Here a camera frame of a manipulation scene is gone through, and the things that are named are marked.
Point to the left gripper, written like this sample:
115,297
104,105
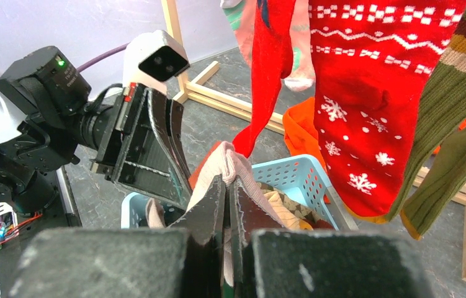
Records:
130,136

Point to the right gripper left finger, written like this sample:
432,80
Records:
195,264

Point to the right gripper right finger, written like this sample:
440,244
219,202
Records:
255,275

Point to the grey beige sock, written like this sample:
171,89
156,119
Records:
222,160

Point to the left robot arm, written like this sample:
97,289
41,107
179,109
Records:
45,114

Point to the cream ribbed sock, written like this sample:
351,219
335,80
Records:
290,220

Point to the light blue plastic basket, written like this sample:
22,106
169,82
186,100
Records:
304,180

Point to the red bear sock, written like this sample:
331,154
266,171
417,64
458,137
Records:
272,61

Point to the pink patterned sock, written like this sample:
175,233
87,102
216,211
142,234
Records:
240,15

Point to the red snowflake sock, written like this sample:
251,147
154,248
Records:
372,60

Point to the wooden clothes rack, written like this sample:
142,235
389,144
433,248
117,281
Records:
194,90

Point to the olive green striped sock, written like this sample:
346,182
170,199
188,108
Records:
436,168

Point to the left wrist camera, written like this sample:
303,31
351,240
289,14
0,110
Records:
152,58

